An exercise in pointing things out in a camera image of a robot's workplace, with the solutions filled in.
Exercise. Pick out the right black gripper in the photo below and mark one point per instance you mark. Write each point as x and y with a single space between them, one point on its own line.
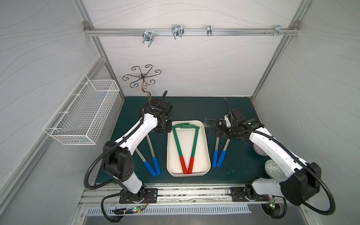
222 132

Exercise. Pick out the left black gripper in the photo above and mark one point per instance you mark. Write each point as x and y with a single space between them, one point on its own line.
164 127

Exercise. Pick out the steel blue hoe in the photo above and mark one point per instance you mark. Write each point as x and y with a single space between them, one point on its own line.
222 155
212 123
147 164
154 158

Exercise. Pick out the green red hoe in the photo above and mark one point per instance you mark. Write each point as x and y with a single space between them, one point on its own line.
192 158
182 162

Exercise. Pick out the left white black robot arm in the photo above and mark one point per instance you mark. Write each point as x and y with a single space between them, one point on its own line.
118 162

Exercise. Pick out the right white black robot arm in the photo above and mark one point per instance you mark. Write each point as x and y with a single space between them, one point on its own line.
297 184

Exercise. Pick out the white plastic storage tray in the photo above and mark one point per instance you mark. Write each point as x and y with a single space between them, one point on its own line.
202 163

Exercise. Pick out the purple ceramic bowl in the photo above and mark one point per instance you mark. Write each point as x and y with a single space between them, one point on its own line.
259 151

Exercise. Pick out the bronze scroll jewelry stand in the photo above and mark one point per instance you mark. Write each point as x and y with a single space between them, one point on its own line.
143 79

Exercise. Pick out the green patterned ceramic bowl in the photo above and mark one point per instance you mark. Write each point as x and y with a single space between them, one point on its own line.
273 170

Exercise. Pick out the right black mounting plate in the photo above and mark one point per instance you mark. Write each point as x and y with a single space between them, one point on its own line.
245 194

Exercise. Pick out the black mounting plate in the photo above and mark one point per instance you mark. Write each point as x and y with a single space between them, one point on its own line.
245 194
144 195

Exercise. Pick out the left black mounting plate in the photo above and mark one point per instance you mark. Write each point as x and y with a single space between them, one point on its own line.
144 195

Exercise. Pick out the left metal u-bolt clamp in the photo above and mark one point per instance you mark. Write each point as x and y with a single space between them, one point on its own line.
147 36

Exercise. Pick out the double metal u-bolt clamp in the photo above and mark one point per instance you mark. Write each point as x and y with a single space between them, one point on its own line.
177 31

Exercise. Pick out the small metal clamp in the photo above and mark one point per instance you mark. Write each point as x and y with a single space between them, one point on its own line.
209 30

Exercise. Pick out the right metal bolt clamp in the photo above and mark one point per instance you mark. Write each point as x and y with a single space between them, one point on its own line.
277 32

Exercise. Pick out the white slotted cable duct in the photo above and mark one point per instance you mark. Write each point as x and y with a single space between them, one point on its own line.
221 209

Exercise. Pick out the white wire basket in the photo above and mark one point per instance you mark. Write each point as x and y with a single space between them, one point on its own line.
81 117

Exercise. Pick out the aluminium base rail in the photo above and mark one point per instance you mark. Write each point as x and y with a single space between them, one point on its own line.
188 194

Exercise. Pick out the horizontal aluminium rail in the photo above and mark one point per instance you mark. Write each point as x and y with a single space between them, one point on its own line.
187 32

